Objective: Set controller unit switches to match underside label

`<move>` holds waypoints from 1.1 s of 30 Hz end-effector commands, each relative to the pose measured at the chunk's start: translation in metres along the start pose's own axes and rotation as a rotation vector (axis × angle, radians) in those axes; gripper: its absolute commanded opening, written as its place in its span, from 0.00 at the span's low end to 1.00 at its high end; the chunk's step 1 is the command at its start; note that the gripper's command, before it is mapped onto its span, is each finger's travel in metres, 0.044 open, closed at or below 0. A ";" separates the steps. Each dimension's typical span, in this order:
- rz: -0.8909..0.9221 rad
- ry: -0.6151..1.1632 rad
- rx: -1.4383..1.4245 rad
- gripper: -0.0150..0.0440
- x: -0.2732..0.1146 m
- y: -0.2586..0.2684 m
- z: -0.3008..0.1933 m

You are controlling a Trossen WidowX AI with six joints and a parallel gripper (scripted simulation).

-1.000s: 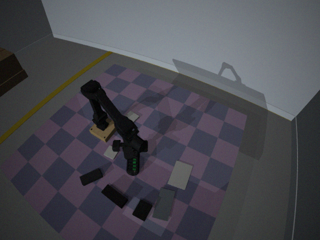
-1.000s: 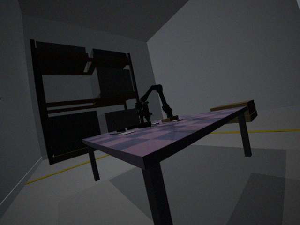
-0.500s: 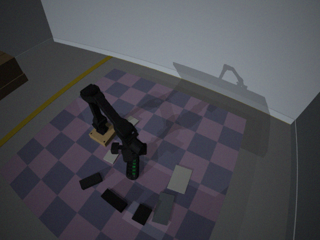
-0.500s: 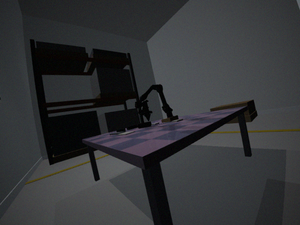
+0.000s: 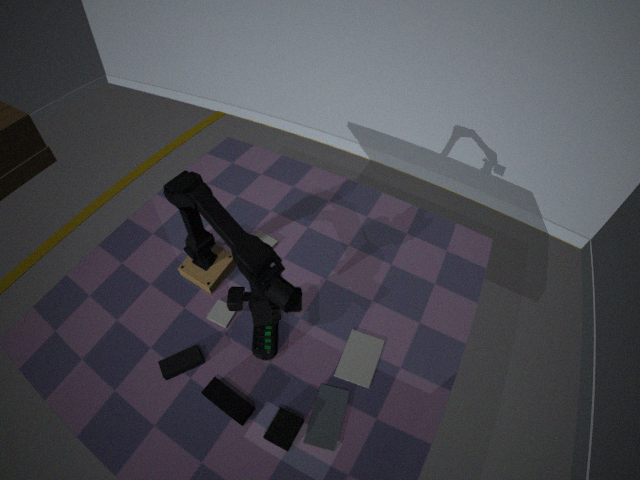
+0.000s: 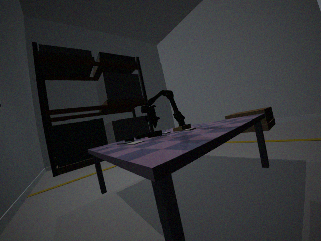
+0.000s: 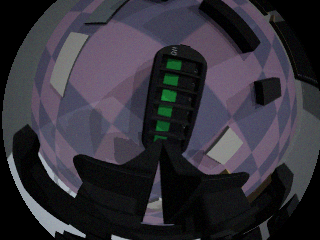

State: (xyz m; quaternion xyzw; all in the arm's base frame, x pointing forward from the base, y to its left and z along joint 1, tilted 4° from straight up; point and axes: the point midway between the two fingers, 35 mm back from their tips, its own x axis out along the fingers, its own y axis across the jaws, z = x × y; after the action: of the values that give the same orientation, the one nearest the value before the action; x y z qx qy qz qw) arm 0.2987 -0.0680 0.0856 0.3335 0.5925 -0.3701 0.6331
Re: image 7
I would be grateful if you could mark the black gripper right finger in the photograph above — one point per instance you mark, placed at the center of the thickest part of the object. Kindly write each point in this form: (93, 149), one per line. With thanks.
(182, 183)

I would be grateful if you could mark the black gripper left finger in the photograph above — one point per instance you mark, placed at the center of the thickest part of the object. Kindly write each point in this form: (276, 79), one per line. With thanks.
(133, 179)

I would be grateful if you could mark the dark grey controller unit with green rocker switches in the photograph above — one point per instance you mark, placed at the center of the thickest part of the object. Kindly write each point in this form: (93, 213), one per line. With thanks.
(173, 99)

